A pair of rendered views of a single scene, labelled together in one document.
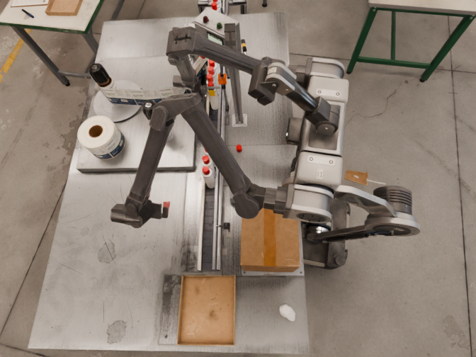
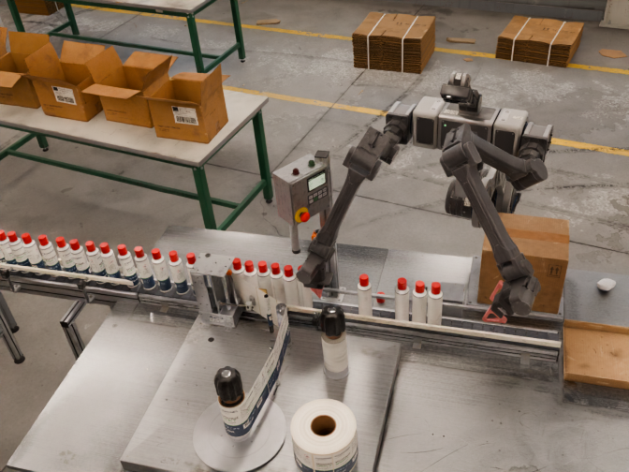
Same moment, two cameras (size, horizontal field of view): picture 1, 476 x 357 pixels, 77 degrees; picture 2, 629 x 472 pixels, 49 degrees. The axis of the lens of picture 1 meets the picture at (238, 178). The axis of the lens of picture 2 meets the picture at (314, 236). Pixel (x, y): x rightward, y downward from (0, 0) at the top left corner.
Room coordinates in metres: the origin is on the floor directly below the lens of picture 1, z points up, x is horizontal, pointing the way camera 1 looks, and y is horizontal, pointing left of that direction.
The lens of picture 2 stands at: (0.73, 1.97, 2.78)
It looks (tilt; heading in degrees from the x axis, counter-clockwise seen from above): 39 degrees down; 279
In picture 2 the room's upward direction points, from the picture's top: 6 degrees counter-clockwise
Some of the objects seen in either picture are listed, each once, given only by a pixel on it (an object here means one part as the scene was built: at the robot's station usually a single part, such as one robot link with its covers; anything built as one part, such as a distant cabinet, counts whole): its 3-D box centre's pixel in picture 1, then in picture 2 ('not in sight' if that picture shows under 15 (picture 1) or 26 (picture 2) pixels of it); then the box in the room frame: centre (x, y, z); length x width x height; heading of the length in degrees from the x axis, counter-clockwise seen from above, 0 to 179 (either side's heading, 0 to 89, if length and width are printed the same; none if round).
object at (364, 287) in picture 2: not in sight; (364, 297); (0.85, 0.10, 0.98); 0.05 x 0.05 x 0.20
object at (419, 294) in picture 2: (208, 166); (419, 303); (0.65, 0.14, 0.98); 0.05 x 0.05 x 0.20
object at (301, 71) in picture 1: (297, 76); (394, 132); (0.75, -0.29, 1.45); 0.09 x 0.08 x 0.12; 160
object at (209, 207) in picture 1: (214, 125); (335, 315); (0.97, 0.08, 0.86); 1.65 x 0.08 x 0.04; 170
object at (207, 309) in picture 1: (207, 309); (608, 354); (-0.01, 0.25, 0.85); 0.30 x 0.26 x 0.04; 170
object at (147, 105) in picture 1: (157, 121); (334, 341); (0.95, 0.37, 1.03); 0.09 x 0.09 x 0.30
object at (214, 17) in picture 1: (218, 40); (302, 190); (1.07, -0.02, 1.38); 0.17 x 0.10 x 0.19; 46
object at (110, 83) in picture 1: (107, 84); (232, 403); (1.25, 0.64, 1.04); 0.09 x 0.09 x 0.29
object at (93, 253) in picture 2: not in sight; (95, 261); (1.97, -0.08, 0.98); 0.05 x 0.05 x 0.20
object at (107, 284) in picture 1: (182, 147); (357, 364); (0.88, 0.29, 0.82); 2.10 x 1.31 x 0.02; 170
